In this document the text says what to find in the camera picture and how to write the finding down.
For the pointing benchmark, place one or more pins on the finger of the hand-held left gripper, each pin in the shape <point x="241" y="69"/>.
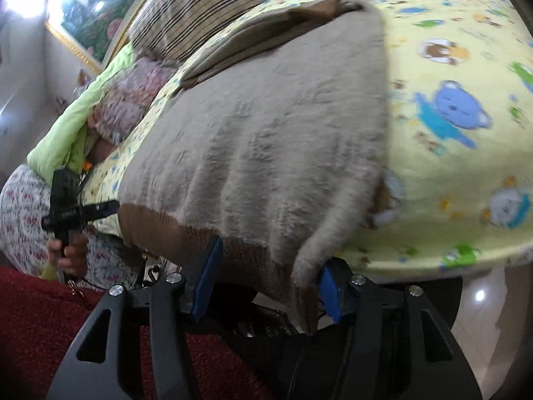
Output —
<point x="102" y="209"/>

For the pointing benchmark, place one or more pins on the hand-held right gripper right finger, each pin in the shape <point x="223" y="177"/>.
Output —
<point x="331" y="296"/>

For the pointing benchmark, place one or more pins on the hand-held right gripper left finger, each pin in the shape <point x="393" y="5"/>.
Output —
<point x="204" y="283"/>

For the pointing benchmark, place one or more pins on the beige knit sweater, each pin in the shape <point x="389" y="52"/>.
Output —
<point x="266" y="133"/>

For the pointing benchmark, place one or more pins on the person's left hand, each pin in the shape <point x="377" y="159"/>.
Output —
<point x="77" y="254"/>

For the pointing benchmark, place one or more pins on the person's floral pants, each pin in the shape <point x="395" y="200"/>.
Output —
<point x="25" y="216"/>

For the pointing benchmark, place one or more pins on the green quilt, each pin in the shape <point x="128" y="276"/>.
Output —
<point x="62" y="133"/>

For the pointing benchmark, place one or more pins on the floral ruffled pillow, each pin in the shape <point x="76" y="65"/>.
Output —
<point x="125" y="100"/>

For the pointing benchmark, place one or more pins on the red rug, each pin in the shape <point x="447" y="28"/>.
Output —
<point x="37" y="325"/>

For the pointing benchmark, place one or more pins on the yellow bear print bedsheet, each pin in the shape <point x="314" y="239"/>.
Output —
<point x="449" y="141"/>

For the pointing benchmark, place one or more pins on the gold framed landscape painting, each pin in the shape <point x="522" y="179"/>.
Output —
<point x="91" y="4"/>

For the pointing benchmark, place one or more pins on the ceiling light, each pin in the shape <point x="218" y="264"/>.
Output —
<point x="23" y="0"/>

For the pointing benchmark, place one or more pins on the plaid pillow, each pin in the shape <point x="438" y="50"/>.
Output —
<point x="200" y="12"/>

